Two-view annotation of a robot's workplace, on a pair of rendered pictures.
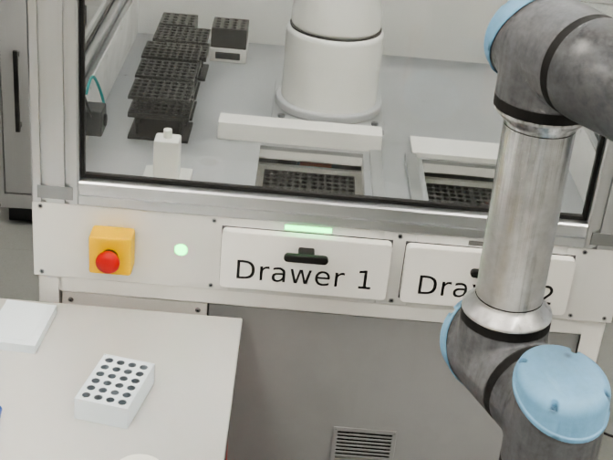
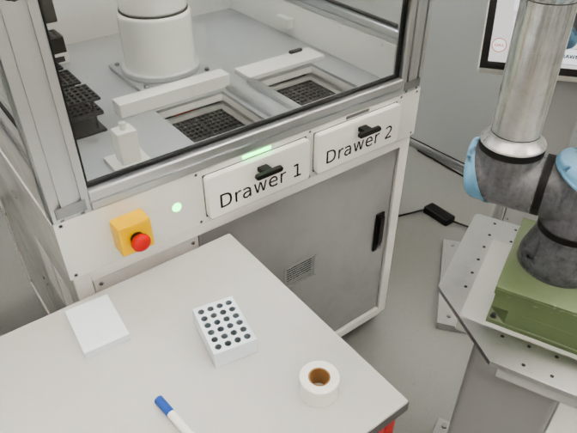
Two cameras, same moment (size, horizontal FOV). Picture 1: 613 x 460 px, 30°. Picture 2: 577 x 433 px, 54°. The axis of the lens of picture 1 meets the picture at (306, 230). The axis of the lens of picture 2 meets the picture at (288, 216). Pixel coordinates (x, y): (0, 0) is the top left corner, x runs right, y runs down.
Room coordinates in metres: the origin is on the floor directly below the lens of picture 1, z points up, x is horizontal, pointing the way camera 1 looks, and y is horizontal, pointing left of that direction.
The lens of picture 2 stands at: (0.76, 0.59, 1.61)
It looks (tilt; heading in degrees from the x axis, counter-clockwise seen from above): 37 degrees down; 324
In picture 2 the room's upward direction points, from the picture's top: straight up
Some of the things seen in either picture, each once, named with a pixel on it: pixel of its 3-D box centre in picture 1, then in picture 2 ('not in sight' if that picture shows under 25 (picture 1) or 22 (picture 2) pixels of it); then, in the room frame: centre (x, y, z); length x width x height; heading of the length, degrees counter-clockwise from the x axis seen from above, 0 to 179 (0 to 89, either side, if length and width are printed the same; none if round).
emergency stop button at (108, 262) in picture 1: (108, 260); (140, 240); (1.65, 0.33, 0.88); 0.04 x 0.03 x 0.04; 91
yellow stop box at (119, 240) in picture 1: (111, 251); (132, 233); (1.69, 0.33, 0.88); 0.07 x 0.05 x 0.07; 91
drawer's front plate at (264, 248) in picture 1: (305, 264); (259, 177); (1.71, 0.00, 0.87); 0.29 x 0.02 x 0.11; 91
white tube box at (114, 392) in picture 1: (115, 390); (224, 330); (1.43, 0.27, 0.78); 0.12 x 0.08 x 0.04; 170
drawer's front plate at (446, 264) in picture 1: (486, 279); (358, 137); (1.72, -0.32, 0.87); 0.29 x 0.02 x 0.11; 91
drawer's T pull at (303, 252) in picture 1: (306, 255); (266, 170); (1.68, 0.00, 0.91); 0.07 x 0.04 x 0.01; 91
